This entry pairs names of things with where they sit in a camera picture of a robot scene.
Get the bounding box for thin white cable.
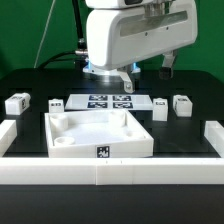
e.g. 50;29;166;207
33;0;57;69

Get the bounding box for white U-shaped obstacle fence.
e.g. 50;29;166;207
0;120;224;185

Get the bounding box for white marker base plate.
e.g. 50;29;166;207
65;94;153;110

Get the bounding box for black thick cable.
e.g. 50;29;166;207
37;0;90;70

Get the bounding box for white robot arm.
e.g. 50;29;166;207
85;0;198;93

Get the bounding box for white square tabletop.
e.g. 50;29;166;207
45;109;154;158

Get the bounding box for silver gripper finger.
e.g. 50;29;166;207
159;51;177;80
119;71;134;93

